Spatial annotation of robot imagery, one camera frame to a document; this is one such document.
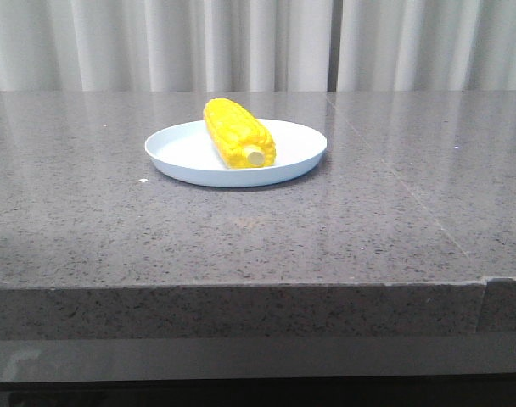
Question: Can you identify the yellow corn cob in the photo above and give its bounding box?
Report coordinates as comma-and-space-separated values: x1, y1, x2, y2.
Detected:
203, 98, 277, 170

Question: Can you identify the light blue round plate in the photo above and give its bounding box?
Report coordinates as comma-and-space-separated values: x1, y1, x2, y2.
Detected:
144, 119, 327, 187

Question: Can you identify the white pleated curtain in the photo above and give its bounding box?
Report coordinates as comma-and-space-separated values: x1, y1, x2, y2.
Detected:
0, 1, 516, 92

